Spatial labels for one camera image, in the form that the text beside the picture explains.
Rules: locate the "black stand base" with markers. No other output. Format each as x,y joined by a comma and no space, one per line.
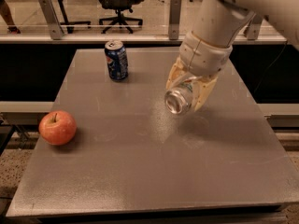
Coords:
70,25

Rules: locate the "red apple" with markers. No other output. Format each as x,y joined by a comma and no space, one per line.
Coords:
58,127

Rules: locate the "person leg with shoe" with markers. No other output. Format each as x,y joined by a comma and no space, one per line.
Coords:
5,13

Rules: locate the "left metal railing bracket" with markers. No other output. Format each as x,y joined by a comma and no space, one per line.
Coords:
55,29

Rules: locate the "right metal railing bracket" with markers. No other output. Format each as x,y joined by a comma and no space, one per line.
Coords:
253,28

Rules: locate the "middle metal railing bracket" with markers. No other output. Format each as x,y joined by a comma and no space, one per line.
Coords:
174,19

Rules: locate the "metal railing bracket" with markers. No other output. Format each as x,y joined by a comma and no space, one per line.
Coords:
253,28
174,19
55,29

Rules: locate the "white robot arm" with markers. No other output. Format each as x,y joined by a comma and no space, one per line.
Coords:
219,21

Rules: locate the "blue pepsi can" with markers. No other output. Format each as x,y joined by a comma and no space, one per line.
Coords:
117,62

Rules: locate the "white green 7up can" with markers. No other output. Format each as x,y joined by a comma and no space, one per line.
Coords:
178,100

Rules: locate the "black office chair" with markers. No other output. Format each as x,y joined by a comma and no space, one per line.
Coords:
119,6

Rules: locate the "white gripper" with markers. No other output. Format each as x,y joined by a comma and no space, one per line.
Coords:
204,57

